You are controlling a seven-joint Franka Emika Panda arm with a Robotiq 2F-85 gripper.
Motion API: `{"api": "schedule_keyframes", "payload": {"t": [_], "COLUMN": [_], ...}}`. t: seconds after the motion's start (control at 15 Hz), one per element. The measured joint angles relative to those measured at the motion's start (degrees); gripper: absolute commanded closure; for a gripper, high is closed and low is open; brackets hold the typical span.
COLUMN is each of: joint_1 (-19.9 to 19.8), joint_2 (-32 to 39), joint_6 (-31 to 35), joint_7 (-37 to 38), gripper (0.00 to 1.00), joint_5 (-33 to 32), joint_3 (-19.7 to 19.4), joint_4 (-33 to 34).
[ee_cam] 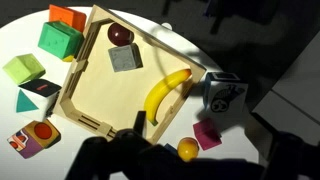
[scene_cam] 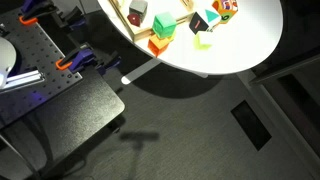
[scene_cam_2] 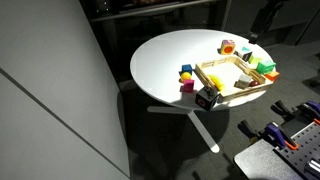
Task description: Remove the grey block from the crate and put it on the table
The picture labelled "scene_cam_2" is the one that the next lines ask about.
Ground wooden slatted crate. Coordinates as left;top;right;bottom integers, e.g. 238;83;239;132
194;55;275;103

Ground multicolour cube with orange circle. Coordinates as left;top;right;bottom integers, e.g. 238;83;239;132
219;39;237;56

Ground light yellow-green block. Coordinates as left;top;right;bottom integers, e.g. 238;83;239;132
248;55;263;66

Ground green block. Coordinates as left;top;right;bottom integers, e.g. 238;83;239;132
255;59;277;76

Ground black stand table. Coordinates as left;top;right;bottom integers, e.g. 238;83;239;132
233;138;305;180

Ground blue clamp with orange trigger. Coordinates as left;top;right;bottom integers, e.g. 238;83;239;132
237;119;300;152
270;99;320;127

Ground dark shelf unit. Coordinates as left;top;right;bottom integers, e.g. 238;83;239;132
79;0;320;48

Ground silver aluminium rail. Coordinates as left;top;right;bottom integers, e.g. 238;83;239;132
304;158;320;179

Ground yellow banana toy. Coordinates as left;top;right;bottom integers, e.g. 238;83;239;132
208;74;226;93

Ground white table base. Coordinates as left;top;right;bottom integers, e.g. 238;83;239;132
146;105;221;154

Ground magenta block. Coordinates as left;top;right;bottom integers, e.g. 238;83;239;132
180;79;196;94

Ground black perforated breadboard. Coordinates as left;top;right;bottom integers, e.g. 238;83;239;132
273;121;320;180

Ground yellow ball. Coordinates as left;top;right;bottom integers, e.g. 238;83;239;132
179;71;193;84

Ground black cube with red ring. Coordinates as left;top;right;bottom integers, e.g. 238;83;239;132
194;86;221;112

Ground blue block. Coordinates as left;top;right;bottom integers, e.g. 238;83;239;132
181;63;194;75

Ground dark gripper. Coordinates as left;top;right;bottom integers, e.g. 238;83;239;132
247;31;260;45

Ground black white teal cube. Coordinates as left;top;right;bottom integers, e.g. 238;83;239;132
236;46;255;63

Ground orange block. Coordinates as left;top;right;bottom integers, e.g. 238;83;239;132
264;70;281;83

